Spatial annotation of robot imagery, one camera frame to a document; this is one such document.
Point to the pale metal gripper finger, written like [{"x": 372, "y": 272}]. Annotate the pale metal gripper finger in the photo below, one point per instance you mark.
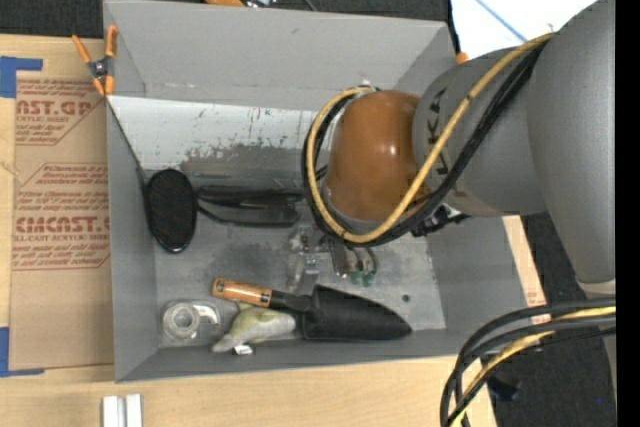
[
  {"x": 302, "y": 241},
  {"x": 309, "y": 271}
]

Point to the pale yellow-grey toy animal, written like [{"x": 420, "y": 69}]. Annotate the pale yellow-grey toy animal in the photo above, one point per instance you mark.
[{"x": 262, "y": 325}]

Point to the black oval mesh case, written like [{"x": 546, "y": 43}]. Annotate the black oval mesh case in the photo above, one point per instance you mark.
[{"x": 171, "y": 210}]

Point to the grey metal bin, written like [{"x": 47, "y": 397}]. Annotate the grey metal bin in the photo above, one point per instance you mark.
[{"x": 260, "y": 55}]

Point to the brown cardboard board, red print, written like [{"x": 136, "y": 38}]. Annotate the brown cardboard board, red print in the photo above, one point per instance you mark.
[{"x": 60, "y": 305}]

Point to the black cylinder on white bracket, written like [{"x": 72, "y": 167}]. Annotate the black cylinder on white bracket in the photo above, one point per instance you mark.
[{"x": 436, "y": 221}]

